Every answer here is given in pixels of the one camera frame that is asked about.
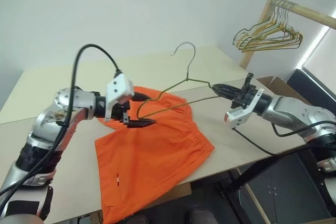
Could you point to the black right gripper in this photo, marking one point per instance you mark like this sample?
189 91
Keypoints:
244 98

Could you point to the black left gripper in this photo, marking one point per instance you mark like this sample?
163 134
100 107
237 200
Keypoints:
119 111

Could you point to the orange shorts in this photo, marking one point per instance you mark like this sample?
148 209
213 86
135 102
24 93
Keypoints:
147 161

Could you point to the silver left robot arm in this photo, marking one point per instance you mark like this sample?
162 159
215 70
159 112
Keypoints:
44 124

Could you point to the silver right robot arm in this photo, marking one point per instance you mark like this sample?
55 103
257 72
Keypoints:
288 108

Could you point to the brown cardboard box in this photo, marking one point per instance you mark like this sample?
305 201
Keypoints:
278 83

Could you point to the bunch of gold hangers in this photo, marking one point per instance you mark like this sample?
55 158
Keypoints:
265 30

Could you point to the black flat screen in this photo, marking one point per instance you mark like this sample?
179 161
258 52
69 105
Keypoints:
315 90

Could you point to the wooden clothes rack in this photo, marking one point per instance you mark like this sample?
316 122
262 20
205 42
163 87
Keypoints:
309 12

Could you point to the thin wooden stick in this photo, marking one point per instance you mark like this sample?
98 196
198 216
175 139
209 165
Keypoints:
256 203

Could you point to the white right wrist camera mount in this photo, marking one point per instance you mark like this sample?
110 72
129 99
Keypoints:
236 117

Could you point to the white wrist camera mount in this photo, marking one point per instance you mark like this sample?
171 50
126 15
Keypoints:
236 117
118 87

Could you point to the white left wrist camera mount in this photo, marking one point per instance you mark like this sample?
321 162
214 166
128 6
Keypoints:
118 87

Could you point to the black metal stand frame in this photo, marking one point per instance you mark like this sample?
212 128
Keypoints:
262 169

